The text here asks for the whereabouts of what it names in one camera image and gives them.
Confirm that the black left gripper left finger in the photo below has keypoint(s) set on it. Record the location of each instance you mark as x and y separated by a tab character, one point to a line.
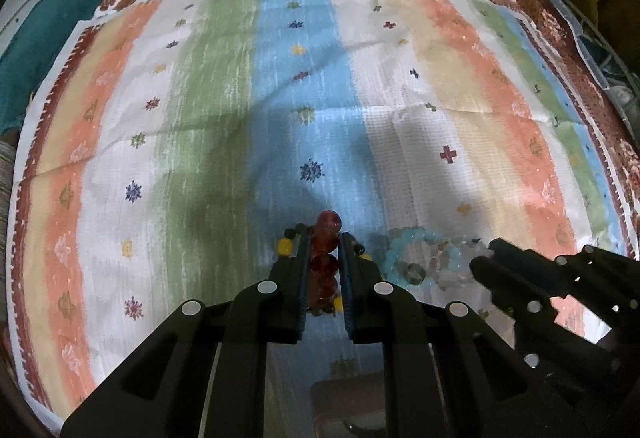
274	310

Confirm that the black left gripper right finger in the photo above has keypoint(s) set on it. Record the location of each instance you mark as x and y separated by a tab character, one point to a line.
375	311

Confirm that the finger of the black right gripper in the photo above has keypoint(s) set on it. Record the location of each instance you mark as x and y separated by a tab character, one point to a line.
527	306
555	277

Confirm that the striped colourful woven cloth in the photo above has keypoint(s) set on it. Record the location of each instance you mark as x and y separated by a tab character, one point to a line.
174	141

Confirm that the grey striped bolster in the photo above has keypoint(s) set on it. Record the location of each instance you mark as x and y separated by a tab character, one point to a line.
7	158

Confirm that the teal pillow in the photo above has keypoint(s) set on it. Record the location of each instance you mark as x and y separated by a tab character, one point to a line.
32	52

